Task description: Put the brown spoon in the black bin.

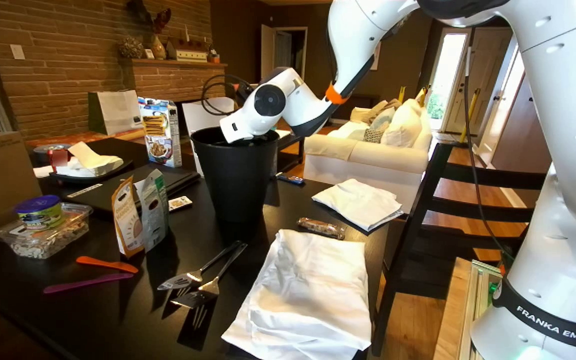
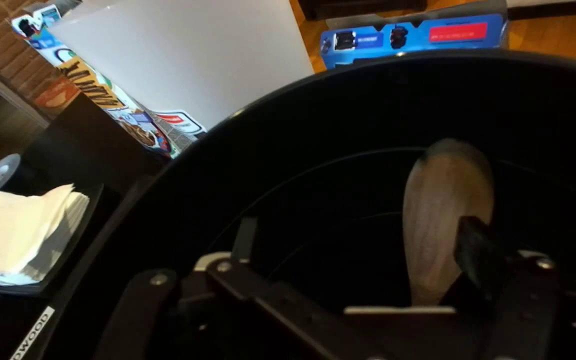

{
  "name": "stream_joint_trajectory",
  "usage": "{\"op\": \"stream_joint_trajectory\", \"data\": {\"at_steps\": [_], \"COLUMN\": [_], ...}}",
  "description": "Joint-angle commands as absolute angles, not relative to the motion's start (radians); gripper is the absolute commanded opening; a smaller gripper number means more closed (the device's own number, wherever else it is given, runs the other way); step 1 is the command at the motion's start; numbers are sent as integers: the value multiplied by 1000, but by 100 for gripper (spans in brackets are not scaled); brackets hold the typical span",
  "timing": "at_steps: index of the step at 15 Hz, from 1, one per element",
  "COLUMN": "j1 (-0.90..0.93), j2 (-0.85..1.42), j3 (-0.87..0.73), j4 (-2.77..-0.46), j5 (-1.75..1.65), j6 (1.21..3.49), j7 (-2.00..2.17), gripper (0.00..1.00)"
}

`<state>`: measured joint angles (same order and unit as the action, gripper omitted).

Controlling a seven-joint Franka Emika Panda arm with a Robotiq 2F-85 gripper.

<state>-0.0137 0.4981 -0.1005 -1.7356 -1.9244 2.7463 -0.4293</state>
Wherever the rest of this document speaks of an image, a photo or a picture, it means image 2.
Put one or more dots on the translucent white bin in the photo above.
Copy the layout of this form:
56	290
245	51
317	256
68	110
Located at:
189	61

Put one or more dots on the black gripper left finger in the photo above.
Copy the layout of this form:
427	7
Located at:
161	300

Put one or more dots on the brown wooden spoon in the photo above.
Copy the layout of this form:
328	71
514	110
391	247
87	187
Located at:
440	213

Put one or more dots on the folded white paper napkin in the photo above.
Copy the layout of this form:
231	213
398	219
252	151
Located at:
14	233

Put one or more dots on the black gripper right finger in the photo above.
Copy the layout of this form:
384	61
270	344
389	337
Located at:
520	307

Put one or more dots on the blue cardboard box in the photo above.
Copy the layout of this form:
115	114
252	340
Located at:
421	40

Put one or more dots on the black plastic bin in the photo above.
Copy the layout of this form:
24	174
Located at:
341	132

